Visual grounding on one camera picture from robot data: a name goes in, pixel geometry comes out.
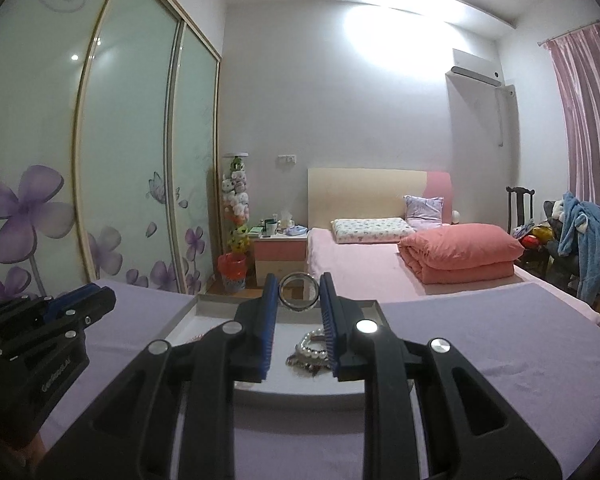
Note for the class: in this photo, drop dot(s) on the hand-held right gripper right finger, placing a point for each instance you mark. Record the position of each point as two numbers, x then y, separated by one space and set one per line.
330 330

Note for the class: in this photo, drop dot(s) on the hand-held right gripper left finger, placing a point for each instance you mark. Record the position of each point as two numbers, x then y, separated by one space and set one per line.
267 330

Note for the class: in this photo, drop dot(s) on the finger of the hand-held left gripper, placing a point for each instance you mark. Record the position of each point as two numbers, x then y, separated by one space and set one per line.
92 312
72 300

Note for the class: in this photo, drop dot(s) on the grey cardboard tray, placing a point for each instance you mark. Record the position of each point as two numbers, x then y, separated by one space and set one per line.
280 355

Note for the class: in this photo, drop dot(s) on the wide silver cuff bangle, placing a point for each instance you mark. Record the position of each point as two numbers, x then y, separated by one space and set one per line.
298 308

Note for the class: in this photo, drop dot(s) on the red waste bin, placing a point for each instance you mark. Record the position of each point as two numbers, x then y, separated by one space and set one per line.
232 272

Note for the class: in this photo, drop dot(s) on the pink nightstand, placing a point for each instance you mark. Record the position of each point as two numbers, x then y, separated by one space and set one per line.
280 260

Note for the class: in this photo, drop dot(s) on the pink bed with headboard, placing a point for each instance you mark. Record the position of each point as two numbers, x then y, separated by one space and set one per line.
360 260

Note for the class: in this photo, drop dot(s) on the dark mug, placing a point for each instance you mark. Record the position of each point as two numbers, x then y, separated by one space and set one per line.
270 228

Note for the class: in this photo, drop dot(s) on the blue folded cloth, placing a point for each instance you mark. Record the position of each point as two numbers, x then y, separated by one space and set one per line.
296 232

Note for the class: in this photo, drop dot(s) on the white printed pillow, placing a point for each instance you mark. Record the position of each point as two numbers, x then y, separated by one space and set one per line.
370 230

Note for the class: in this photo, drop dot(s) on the tissue box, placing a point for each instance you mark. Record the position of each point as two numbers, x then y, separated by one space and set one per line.
285 221

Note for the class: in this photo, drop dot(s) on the plush toy tower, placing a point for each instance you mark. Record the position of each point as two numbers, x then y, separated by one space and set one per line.
237 205

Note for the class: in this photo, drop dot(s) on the folded pink quilt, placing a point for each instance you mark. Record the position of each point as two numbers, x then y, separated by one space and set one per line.
460 252

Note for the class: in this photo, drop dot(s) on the purple pillow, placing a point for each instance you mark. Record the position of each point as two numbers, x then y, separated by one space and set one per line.
424 210

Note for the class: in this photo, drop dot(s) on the purple table cloth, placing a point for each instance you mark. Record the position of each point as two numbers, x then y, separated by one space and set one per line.
480 360

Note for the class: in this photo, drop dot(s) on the flower print sliding wardrobe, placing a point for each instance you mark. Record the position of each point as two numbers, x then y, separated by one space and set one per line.
130 135

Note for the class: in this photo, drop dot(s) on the dark wooden chair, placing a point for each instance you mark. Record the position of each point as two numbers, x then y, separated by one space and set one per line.
520 210

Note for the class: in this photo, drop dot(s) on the colourful plush toys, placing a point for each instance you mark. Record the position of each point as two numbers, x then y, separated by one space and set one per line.
537 237

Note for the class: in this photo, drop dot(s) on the blue fleece garment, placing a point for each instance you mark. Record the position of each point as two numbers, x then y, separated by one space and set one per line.
590 240

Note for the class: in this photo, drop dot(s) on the white air conditioner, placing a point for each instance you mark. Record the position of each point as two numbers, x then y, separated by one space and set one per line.
475 70

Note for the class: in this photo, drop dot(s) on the pink curtain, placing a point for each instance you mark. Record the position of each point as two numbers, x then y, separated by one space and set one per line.
590 120

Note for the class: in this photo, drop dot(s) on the wall socket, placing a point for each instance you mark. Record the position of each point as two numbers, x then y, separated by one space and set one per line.
287 159

